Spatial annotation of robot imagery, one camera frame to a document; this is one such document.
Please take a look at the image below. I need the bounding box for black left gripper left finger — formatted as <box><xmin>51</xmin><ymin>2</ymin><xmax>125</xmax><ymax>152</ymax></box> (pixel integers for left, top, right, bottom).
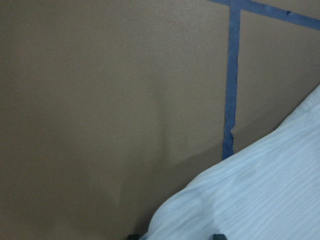
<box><xmin>127</xmin><ymin>234</ymin><xmax>140</xmax><ymax>240</ymax></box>

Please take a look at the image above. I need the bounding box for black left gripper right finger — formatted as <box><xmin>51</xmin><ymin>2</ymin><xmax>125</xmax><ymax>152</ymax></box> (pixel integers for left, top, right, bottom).
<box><xmin>212</xmin><ymin>233</ymin><xmax>226</xmax><ymax>240</ymax></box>

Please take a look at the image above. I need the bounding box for light blue button shirt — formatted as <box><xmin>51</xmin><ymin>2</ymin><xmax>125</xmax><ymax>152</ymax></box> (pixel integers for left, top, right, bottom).
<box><xmin>143</xmin><ymin>88</ymin><xmax>320</xmax><ymax>240</ymax></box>

